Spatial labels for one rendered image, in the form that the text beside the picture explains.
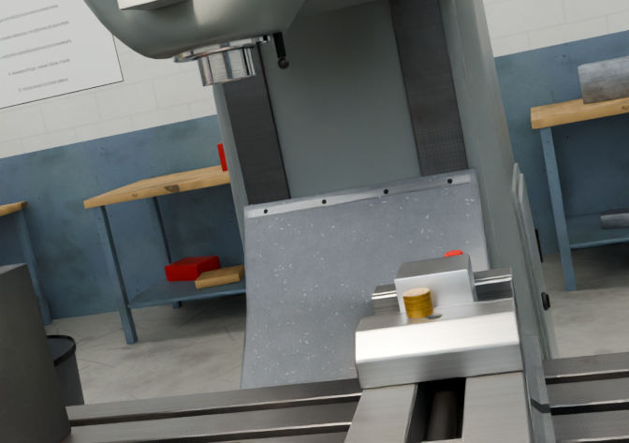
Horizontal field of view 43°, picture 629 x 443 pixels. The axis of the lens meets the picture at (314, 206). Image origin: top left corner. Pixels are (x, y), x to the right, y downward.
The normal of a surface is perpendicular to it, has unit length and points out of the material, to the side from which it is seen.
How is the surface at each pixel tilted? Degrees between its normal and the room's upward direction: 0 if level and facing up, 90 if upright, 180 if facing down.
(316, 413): 0
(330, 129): 90
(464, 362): 90
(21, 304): 90
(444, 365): 90
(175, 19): 111
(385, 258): 62
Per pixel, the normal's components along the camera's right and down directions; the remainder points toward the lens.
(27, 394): 0.92, -0.14
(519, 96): -0.26, 0.20
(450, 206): -0.33, -0.25
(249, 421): -0.20, -0.97
